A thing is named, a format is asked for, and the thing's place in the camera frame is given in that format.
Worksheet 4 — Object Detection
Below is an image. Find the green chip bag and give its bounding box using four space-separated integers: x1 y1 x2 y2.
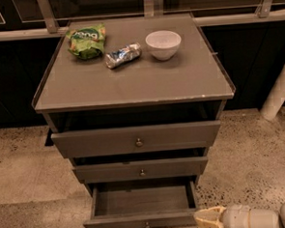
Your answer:
66 23 106 60

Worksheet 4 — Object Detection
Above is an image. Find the white diagonal pole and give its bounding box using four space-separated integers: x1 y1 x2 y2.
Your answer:
260 65 285 121

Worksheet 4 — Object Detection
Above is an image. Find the grey middle drawer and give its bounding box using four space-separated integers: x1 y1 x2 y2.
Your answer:
73 157 208 184

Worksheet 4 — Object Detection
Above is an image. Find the grey drawer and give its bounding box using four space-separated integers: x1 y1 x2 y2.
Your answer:
83 177 199 228
52 120 220 158
73 157 208 184

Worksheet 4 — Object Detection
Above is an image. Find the white bowl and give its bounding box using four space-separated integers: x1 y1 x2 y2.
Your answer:
145 30 182 61

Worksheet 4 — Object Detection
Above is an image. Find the crushed silver blue can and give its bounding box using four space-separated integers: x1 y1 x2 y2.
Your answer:
105 43 142 70

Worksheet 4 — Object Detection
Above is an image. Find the grey bottom drawer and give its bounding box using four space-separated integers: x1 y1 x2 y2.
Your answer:
83 177 199 228

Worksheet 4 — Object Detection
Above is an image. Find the grey top drawer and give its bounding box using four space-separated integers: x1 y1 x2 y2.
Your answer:
52 120 220 158

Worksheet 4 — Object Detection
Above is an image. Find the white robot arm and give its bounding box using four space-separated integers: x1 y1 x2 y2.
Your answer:
193 203 285 228

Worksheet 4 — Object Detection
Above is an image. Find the metal window railing frame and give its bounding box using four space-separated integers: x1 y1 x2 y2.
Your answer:
0 0 285 41

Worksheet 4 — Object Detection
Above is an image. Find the grey drawer cabinet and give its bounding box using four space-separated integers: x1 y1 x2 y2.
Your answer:
27 11 243 204

